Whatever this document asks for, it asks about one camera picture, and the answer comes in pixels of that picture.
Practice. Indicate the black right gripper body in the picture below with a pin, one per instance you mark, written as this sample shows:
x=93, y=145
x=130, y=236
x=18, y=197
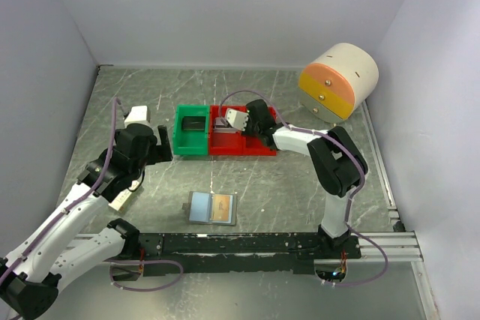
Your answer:
x=252, y=129

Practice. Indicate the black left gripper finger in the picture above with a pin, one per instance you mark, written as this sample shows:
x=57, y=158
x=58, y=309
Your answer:
x=161, y=153
x=163, y=134

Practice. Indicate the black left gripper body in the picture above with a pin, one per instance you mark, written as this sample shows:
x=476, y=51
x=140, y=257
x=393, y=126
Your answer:
x=144, y=160

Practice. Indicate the gold VIP card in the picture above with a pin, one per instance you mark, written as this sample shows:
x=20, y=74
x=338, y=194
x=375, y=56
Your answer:
x=221, y=210

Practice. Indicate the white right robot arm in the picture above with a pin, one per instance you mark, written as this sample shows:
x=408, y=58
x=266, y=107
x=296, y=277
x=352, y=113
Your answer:
x=339, y=165

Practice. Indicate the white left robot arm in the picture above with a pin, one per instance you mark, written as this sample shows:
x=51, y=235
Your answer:
x=33, y=274

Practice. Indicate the black card in green bin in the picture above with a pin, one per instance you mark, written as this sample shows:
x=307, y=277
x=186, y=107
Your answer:
x=193, y=123

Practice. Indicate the silver card in red bin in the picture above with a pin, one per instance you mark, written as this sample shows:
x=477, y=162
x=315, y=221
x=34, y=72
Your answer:
x=220, y=127

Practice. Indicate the red plastic bin right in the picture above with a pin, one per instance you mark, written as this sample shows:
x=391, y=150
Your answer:
x=254, y=146

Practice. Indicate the red plastic bin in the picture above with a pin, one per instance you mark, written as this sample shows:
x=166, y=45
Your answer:
x=254, y=146
x=223, y=144

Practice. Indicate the green plastic bin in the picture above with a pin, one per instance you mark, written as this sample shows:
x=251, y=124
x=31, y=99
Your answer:
x=190, y=143

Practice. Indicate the red plastic bin middle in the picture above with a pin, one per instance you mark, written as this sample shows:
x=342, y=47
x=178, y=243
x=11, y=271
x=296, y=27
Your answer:
x=223, y=144

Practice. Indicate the round beige drawer cabinet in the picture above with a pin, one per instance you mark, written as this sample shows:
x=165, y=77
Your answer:
x=335, y=84

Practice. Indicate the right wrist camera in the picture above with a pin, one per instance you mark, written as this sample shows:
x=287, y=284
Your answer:
x=236, y=119

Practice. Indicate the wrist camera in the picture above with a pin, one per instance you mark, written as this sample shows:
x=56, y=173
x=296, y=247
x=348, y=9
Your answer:
x=138, y=115
x=236, y=119

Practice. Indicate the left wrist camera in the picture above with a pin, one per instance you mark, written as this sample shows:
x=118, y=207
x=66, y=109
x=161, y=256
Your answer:
x=138, y=115

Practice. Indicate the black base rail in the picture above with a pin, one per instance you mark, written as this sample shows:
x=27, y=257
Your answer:
x=161, y=267

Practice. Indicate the aluminium frame rail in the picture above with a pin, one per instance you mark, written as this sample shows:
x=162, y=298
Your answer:
x=375, y=249

